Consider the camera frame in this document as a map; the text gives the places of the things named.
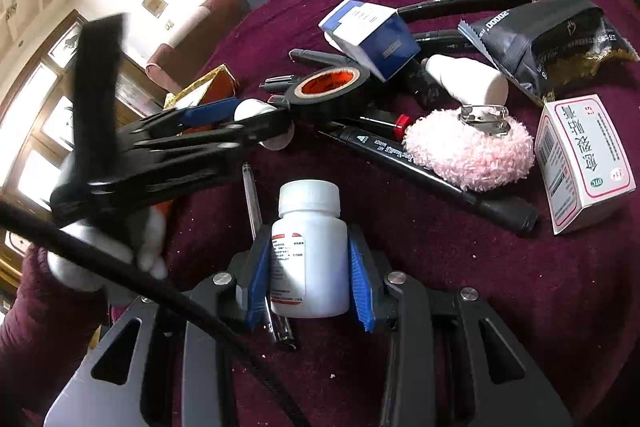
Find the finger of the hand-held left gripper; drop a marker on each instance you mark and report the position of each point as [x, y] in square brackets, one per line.
[210, 112]
[240, 137]

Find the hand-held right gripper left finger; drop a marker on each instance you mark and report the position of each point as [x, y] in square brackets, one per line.
[257, 279]

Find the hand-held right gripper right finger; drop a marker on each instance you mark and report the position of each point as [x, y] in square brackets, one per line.
[362, 284]

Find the gold rimmed box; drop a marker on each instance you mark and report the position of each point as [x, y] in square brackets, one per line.
[215, 84]

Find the small white round container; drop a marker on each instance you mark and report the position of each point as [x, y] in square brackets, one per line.
[252, 109]

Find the white pill bottle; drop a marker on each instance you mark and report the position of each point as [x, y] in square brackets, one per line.
[310, 257]

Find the black tape roll orange core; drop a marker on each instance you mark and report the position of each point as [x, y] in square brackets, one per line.
[356, 93]

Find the pink fluffy puff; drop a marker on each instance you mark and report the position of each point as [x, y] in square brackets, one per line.
[465, 159]

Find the person's left forearm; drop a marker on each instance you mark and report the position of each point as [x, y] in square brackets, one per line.
[40, 332]

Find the person's left hand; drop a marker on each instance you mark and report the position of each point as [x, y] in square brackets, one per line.
[150, 252]

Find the clear plastic pen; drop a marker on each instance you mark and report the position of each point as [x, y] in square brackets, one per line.
[251, 202]

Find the short black pen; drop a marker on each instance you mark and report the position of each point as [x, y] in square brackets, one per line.
[280, 83]

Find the brown armchair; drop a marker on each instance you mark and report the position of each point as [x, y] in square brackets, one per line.
[220, 7]

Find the dark grey marker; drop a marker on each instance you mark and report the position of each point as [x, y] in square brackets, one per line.
[320, 57]

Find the large black marker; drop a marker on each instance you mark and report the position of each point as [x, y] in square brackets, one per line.
[450, 187]

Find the red capped pen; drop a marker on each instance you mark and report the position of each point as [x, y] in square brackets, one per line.
[400, 125]

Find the blue white box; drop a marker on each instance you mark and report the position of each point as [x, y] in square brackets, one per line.
[385, 42]

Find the small white bottle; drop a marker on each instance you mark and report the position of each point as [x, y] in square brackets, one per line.
[470, 82]

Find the white medicine box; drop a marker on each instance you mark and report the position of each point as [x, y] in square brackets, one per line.
[585, 167]

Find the long black marker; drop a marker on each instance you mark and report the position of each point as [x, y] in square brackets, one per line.
[465, 3]

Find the dark foil bag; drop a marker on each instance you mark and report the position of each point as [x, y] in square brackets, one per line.
[540, 37]

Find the wooden window frame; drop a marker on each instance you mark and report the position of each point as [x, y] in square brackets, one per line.
[35, 107]

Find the gold wall plaque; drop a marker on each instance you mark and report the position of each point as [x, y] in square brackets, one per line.
[154, 3]

